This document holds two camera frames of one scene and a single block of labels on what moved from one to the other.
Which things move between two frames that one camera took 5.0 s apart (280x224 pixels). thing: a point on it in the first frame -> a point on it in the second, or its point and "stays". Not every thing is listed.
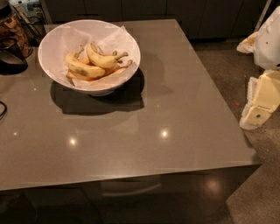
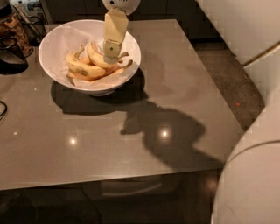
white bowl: (94, 56) stays
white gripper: (268, 46) -> (122, 5)
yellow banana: (103, 59) stays
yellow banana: (81, 67) stays
